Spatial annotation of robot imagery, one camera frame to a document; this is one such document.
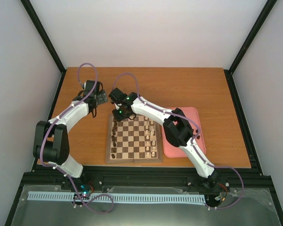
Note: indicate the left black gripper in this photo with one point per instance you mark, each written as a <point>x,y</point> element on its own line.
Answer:
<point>103,97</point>

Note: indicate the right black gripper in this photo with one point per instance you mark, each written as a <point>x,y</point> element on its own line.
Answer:
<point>118,118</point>

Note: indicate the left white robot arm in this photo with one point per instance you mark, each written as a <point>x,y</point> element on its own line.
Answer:
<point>51,142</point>

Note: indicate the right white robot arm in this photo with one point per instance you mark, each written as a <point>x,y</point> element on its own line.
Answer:
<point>177,129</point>

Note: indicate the wooden chess board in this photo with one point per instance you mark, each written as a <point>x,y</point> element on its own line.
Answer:
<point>132,144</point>

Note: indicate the pink plastic tray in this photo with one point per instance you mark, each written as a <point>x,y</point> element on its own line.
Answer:
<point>175,152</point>

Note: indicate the black aluminium frame rail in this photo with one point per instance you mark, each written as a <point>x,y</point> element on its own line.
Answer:
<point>142,176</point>

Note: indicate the light blue cable duct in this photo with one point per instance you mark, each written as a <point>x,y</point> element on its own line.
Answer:
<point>119,198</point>

